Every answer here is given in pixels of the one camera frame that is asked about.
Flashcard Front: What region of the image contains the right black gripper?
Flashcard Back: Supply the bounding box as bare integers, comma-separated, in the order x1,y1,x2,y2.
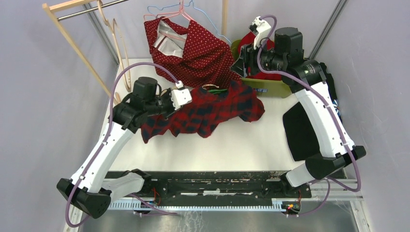
230,37,287,77

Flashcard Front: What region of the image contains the red pleated skirt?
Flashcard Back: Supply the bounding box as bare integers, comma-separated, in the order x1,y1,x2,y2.
237,31,282,81

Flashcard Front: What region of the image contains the red plaid shirt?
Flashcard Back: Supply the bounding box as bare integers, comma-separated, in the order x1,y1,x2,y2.
141,80,265,144

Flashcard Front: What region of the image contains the green hanger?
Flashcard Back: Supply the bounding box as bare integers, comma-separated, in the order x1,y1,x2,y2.
207,89,228,96

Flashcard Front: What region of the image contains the wooden hanger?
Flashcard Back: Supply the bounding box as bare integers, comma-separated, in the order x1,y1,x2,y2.
96,0,132,93

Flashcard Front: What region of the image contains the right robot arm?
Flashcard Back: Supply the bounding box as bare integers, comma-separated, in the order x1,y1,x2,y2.
231,26,366,197

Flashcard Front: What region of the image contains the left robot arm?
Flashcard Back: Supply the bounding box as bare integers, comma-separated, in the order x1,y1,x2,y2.
57,77,192,219

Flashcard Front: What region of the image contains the pink hanger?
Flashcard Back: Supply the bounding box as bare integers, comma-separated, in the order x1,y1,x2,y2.
143,0,197,54

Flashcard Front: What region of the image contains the green plastic basket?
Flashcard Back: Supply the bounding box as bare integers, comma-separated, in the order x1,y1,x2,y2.
230,39,293,99

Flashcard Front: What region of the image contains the red polka dot garment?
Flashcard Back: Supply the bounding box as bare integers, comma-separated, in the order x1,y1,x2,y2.
144,17,240,88

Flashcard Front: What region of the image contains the black garment with flower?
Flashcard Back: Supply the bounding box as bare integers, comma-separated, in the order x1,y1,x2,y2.
282,62,343,162

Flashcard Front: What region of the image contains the wooden clothes rack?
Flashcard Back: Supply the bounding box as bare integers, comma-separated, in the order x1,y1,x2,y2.
42,0,230,105

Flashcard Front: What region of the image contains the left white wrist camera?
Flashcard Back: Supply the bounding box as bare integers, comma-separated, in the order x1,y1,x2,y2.
171,81,192,111

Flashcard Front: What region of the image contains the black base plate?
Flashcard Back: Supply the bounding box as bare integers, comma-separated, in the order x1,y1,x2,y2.
105,170,312,207

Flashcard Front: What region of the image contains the blue wire hanger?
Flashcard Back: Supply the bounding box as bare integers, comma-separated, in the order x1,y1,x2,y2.
146,0,232,45

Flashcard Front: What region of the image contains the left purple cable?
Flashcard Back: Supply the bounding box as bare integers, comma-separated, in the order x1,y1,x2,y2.
65,62,184,229

